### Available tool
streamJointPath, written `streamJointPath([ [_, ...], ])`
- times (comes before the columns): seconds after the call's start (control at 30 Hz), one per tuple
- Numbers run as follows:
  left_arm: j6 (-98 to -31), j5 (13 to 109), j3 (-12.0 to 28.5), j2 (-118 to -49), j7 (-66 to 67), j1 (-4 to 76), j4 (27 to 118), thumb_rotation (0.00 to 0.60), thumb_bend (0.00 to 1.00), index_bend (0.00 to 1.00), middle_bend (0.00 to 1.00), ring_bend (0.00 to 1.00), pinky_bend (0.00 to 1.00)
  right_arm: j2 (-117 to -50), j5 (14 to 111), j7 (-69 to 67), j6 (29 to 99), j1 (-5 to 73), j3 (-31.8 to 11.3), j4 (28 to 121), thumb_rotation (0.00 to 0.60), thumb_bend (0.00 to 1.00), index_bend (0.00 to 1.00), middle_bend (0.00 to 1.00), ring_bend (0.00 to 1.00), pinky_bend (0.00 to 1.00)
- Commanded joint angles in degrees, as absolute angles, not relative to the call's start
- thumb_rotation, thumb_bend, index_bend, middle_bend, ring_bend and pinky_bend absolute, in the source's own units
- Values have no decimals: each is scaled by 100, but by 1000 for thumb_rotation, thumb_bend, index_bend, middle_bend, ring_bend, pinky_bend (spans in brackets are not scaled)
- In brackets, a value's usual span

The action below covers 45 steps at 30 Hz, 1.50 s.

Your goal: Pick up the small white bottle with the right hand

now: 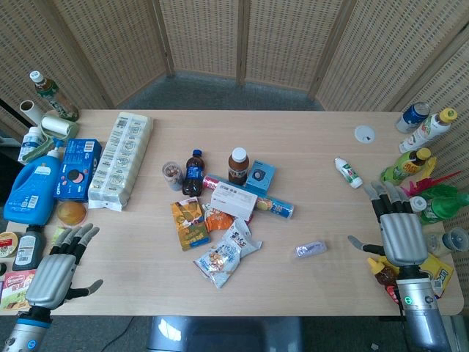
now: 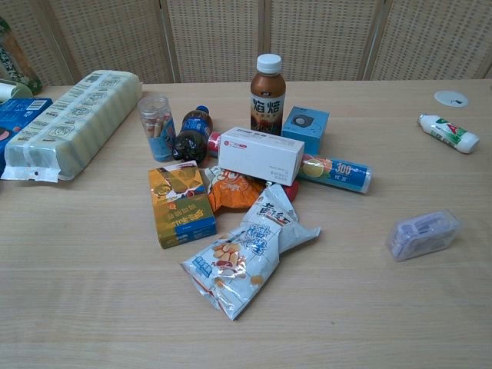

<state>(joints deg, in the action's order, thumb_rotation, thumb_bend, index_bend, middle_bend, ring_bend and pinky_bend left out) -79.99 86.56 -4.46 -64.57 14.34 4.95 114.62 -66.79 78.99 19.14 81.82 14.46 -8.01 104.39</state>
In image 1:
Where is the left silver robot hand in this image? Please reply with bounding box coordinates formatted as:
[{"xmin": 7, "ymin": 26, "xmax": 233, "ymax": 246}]
[{"xmin": 24, "ymin": 222, "xmax": 105, "ymax": 313}]

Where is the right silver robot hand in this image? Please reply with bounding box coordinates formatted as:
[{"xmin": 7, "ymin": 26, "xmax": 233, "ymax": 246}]
[{"xmin": 347, "ymin": 181, "xmax": 430, "ymax": 268}]

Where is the small white green bottle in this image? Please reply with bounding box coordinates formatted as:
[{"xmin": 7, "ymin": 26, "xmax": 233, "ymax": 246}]
[{"xmin": 333, "ymin": 157, "xmax": 364, "ymax": 189}]

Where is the black bottle with label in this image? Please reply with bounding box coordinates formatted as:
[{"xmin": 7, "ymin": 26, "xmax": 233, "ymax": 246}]
[{"xmin": 12, "ymin": 225, "xmax": 47, "ymax": 273}]

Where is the pink snack box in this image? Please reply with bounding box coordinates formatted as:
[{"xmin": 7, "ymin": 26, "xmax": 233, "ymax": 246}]
[{"xmin": 0, "ymin": 269, "xmax": 37, "ymax": 312}]

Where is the honey bear bottle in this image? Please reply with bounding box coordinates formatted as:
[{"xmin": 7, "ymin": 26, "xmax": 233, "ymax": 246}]
[{"xmin": 366, "ymin": 256, "xmax": 401, "ymax": 287}]

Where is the small yellow-green packet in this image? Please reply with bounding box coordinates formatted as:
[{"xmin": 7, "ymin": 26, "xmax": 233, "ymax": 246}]
[{"xmin": 51, "ymin": 227, "xmax": 69, "ymax": 247}]

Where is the clear bottle grey cap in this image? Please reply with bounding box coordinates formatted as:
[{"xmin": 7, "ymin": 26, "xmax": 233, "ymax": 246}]
[{"xmin": 426, "ymin": 227, "xmax": 469, "ymax": 258}]

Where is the yellow Lipton tea box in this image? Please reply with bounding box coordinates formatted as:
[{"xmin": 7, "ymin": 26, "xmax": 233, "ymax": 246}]
[{"xmin": 418, "ymin": 252, "xmax": 455, "ymax": 296}]

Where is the green soda bottle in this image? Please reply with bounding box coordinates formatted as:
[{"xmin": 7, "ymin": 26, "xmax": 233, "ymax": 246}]
[{"xmin": 409, "ymin": 184, "xmax": 469, "ymax": 226}]

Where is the round green red tub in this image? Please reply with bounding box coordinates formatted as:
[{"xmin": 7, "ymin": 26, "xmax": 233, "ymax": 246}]
[{"xmin": 0, "ymin": 231, "xmax": 21, "ymax": 258}]

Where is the colourful feather duster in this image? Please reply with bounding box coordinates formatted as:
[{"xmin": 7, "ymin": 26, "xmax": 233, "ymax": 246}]
[{"xmin": 400, "ymin": 169, "xmax": 465, "ymax": 198}]

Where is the orange jelly cup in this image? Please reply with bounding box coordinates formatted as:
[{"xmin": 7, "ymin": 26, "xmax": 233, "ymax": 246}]
[{"xmin": 55, "ymin": 200, "xmax": 89, "ymax": 227}]

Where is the green bottle yellow label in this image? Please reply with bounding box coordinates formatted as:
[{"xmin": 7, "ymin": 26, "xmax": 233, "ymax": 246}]
[{"xmin": 379, "ymin": 147, "xmax": 437, "ymax": 185}]

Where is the blue detergent bottle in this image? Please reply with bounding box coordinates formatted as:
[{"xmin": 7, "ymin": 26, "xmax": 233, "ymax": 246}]
[{"xmin": 3, "ymin": 141, "xmax": 65, "ymax": 227}]

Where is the clear plastic purple case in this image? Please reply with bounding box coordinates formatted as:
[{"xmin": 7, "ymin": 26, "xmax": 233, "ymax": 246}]
[{"xmin": 294, "ymin": 239, "xmax": 327, "ymax": 260}]

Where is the white bottle yellow cap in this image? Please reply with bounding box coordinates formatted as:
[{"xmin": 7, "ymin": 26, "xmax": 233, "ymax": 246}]
[{"xmin": 398, "ymin": 107, "xmax": 459, "ymax": 155}]

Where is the blue Oreo box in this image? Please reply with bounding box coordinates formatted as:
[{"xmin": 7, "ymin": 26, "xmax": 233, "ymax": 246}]
[{"xmin": 53, "ymin": 138, "xmax": 103, "ymax": 203}]

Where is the blue drink can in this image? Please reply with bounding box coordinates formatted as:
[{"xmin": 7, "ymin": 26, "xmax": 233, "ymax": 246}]
[{"xmin": 395, "ymin": 101, "xmax": 431, "ymax": 134}]

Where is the blue roll of bags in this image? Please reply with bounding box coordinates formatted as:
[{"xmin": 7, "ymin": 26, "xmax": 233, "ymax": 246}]
[{"xmin": 255, "ymin": 196, "xmax": 295, "ymax": 220}]

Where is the long pale yellow pack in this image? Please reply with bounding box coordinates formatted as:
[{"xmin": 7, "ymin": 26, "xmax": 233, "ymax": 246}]
[{"xmin": 87, "ymin": 111, "xmax": 155, "ymax": 213}]

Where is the small white blue-label bottle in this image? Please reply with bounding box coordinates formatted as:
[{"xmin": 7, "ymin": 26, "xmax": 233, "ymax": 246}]
[{"xmin": 17, "ymin": 126, "xmax": 44, "ymax": 163}]

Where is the yellow and blue box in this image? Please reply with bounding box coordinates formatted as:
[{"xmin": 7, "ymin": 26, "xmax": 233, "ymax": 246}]
[{"xmin": 169, "ymin": 197, "xmax": 212, "ymax": 252}]

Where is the light blue square box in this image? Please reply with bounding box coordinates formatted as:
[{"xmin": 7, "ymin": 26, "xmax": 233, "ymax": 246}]
[{"xmin": 245, "ymin": 158, "xmax": 277, "ymax": 196}]

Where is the clear jar of biscuit sticks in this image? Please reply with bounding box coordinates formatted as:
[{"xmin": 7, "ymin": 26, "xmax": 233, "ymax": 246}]
[{"xmin": 162, "ymin": 161, "xmax": 185, "ymax": 192}]

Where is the cardboard tube roll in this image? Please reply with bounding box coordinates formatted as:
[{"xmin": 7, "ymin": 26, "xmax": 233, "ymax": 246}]
[{"xmin": 19, "ymin": 100, "xmax": 45, "ymax": 126}]

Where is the white rectangular carton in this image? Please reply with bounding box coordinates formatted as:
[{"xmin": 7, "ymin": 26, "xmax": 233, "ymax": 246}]
[{"xmin": 210, "ymin": 181, "xmax": 259, "ymax": 221}]

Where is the small Pepsi cola bottle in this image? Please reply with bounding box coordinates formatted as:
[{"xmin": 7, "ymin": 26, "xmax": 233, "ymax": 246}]
[{"xmin": 181, "ymin": 148, "xmax": 207, "ymax": 197}]

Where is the orange snack packet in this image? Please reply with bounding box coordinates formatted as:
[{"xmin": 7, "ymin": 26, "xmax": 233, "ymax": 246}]
[{"xmin": 202, "ymin": 206, "xmax": 236, "ymax": 234}]

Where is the white peanut snack bag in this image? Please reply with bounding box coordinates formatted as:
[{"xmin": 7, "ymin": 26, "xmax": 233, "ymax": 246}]
[{"xmin": 193, "ymin": 218, "xmax": 263, "ymax": 290}]

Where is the brown tea bottle white cap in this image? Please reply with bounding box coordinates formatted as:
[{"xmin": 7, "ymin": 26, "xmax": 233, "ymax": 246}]
[{"xmin": 227, "ymin": 147, "xmax": 251, "ymax": 186}]

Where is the green tea bottle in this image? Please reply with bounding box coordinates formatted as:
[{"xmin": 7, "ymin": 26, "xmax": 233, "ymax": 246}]
[{"xmin": 29, "ymin": 70, "xmax": 80, "ymax": 122}]

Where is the woven folding screen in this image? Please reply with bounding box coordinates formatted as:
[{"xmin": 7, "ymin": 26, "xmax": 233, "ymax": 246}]
[{"xmin": 0, "ymin": 0, "xmax": 469, "ymax": 177}]

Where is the black floor cable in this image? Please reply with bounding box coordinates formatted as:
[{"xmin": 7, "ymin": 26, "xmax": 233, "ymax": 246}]
[{"xmin": 108, "ymin": 316, "xmax": 137, "ymax": 350}]

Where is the white table cable grommet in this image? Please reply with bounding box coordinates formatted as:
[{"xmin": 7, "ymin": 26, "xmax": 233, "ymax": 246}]
[{"xmin": 353, "ymin": 125, "xmax": 376, "ymax": 144}]

